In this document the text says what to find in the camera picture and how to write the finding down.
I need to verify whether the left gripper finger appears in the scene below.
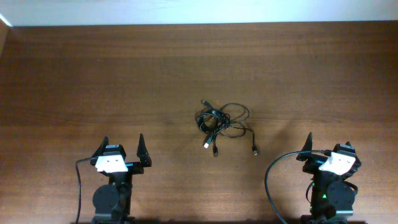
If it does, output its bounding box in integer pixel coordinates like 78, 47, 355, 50
92, 136, 109, 157
136, 133, 152, 167

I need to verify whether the thin black usb cable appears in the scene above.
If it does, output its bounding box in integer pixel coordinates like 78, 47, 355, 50
201, 99, 259, 157

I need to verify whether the black cable white plug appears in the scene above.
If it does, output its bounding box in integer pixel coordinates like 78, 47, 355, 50
196, 108, 231, 149

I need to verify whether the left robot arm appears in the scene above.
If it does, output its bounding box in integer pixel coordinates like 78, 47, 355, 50
90, 134, 152, 224

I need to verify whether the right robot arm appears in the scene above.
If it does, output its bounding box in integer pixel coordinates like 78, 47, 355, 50
296, 133, 361, 224

